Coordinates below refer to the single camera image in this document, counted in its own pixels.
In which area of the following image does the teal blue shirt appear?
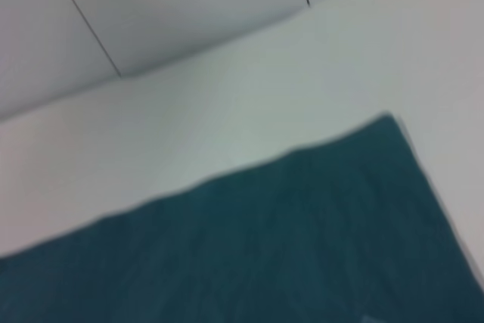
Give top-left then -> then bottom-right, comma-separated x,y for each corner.
0,110 -> 484,323

